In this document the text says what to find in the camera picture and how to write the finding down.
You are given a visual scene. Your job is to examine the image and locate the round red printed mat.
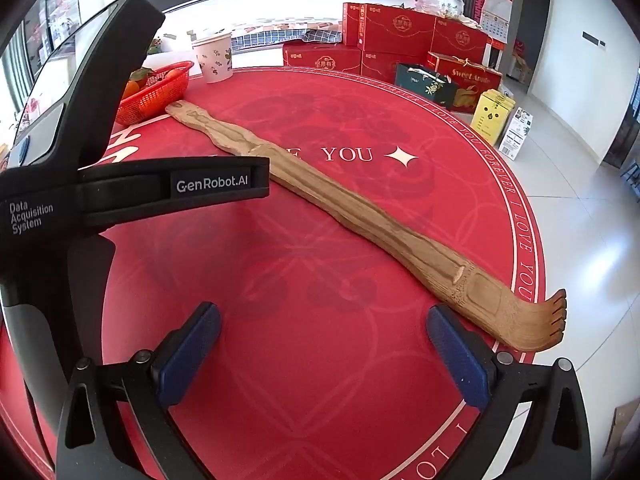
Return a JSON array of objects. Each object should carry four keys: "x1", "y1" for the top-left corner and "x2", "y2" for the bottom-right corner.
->
[{"x1": 0, "y1": 65, "x2": 546, "y2": 480}]

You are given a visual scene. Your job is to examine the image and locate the long wooden back scratcher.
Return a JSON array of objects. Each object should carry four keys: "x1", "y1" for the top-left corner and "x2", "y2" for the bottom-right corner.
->
[{"x1": 165, "y1": 101, "x2": 567, "y2": 352}]

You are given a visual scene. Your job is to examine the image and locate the red plastic basket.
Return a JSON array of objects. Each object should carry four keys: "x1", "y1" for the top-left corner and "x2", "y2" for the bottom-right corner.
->
[{"x1": 115, "y1": 61, "x2": 195, "y2": 126}]

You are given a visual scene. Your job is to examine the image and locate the floral paper cup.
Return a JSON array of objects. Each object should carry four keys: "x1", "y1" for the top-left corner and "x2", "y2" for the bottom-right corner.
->
[{"x1": 192, "y1": 31, "x2": 235, "y2": 84}]

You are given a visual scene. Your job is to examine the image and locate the blue checkered cloth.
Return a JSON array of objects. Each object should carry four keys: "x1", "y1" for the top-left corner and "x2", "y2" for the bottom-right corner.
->
[{"x1": 231, "y1": 16, "x2": 345, "y2": 52}]

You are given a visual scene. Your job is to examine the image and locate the red box with gold handle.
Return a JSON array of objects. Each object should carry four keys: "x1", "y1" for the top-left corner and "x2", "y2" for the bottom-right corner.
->
[{"x1": 427, "y1": 51, "x2": 502, "y2": 113}]

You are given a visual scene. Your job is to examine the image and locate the dark green gift bag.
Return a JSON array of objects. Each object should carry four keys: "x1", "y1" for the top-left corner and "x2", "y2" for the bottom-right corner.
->
[{"x1": 395, "y1": 63, "x2": 458, "y2": 111}]

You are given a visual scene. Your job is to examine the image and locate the wall calendar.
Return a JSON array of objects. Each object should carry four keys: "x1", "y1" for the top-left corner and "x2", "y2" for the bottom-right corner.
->
[{"x1": 477, "y1": 0, "x2": 513, "y2": 45}]

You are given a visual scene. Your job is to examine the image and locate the yellow carton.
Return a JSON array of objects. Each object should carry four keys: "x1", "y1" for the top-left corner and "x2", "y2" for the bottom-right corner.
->
[{"x1": 470, "y1": 89, "x2": 516, "y2": 143}]

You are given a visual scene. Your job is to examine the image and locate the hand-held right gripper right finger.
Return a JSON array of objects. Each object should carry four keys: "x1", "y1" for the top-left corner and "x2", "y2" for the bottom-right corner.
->
[{"x1": 426, "y1": 304, "x2": 592, "y2": 480}]

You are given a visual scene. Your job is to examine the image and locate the white printed carton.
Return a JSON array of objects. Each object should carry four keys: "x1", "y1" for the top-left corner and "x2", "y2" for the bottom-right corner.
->
[{"x1": 498, "y1": 107, "x2": 533, "y2": 159}]

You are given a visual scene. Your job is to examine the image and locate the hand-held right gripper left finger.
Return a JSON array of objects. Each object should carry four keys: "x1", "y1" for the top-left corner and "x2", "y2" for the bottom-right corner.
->
[{"x1": 55, "y1": 301, "x2": 222, "y2": 480}]

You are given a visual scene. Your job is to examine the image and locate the brown cardboard box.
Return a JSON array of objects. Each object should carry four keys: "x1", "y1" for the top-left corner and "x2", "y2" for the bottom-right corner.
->
[{"x1": 510, "y1": 52, "x2": 533, "y2": 86}]

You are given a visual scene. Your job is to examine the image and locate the glass display cabinet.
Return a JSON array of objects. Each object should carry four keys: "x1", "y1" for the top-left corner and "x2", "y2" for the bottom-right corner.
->
[{"x1": 20, "y1": 0, "x2": 81, "y2": 86}]

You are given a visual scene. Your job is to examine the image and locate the red gift box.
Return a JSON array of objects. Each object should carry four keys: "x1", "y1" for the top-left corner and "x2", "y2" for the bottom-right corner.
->
[
  {"x1": 342, "y1": 2, "x2": 437, "y2": 54},
  {"x1": 432, "y1": 16, "x2": 488, "y2": 58},
  {"x1": 283, "y1": 40, "x2": 362, "y2": 81},
  {"x1": 361, "y1": 50, "x2": 431, "y2": 86}
]

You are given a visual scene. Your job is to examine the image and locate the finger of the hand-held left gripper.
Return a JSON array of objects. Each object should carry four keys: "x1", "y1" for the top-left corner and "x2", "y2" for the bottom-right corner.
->
[{"x1": 77, "y1": 156, "x2": 271, "y2": 235}]

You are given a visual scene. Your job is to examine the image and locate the pile of leafy mandarins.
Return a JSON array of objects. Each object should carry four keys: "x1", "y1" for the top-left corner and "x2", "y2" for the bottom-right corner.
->
[{"x1": 122, "y1": 66, "x2": 188, "y2": 98}]

